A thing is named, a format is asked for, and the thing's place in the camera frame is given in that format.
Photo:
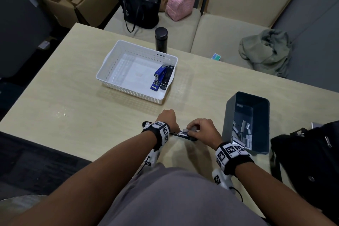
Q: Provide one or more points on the person's right hand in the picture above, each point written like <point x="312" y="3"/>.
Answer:
<point x="205" y="131"/>

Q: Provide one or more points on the person's left hand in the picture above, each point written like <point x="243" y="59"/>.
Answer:
<point x="167" y="118"/>

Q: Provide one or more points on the person's right fingers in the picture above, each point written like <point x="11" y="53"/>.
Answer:
<point x="192" y="125"/>

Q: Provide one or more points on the strip of staples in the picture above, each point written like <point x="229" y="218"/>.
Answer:
<point x="192" y="129"/>

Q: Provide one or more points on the black stapler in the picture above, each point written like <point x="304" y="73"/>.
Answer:
<point x="182" y="135"/>
<point x="167" y="77"/>

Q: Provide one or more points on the person's right forearm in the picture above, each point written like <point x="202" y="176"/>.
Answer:
<point x="275" y="194"/>

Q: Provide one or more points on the person's left forearm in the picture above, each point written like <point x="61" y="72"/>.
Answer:
<point x="79" y="183"/>

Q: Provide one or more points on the pile of staple strips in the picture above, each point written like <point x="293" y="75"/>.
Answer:
<point x="241" y="134"/>

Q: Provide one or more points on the dark grey plastic bin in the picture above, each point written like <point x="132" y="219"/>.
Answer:
<point x="247" y="121"/>

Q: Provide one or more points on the blue stapler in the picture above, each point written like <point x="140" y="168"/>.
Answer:
<point x="159" y="77"/>

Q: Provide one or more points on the small green white card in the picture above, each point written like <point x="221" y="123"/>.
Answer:
<point x="216" y="56"/>

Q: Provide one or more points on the person's grey shirt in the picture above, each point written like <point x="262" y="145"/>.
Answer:
<point x="174" y="199"/>

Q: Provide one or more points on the white plastic basket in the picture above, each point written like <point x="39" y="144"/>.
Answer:
<point x="136" y="71"/>

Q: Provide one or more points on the black thermos bottle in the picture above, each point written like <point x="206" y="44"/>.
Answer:
<point x="161" y="40"/>

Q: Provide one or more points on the green jacket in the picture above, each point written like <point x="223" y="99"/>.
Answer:
<point x="266" y="51"/>

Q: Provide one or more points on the beige sofa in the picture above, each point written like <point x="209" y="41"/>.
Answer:
<point x="211" y="14"/>

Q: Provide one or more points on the black backpack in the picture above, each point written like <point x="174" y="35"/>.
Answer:
<point x="308" y="165"/>

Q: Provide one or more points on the pink quilted lunch bag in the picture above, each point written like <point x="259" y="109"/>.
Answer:
<point x="181" y="2"/>

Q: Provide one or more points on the black handbag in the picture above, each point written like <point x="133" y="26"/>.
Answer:
<point x="137" y="8"/>

